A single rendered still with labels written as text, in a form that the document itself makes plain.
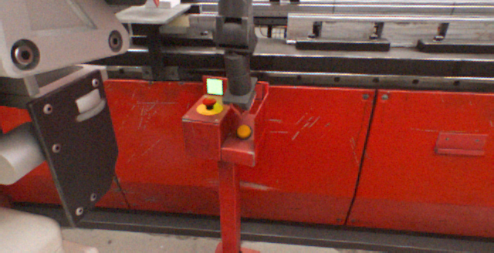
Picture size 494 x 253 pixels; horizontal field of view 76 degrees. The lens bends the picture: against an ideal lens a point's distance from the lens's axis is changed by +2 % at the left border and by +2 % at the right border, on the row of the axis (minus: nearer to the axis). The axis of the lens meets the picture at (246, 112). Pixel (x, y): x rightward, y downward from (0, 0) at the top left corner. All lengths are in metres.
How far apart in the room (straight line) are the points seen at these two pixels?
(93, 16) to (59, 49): 0.04
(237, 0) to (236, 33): 0.06
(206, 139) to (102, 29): 0.63
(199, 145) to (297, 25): 0.53
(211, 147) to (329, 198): 0.64
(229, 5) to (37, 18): 0.48
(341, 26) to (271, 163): 0.55
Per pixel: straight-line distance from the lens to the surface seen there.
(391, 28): 1.18
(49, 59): 0.21
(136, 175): 1.39
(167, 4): 1.10
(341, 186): 1.30
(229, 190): 0.99
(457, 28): 1.26
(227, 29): 0.66
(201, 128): 0.83
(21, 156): 0.37
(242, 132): 0.87
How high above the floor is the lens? 1.17
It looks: 28 degrees down
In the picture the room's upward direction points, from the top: straight up
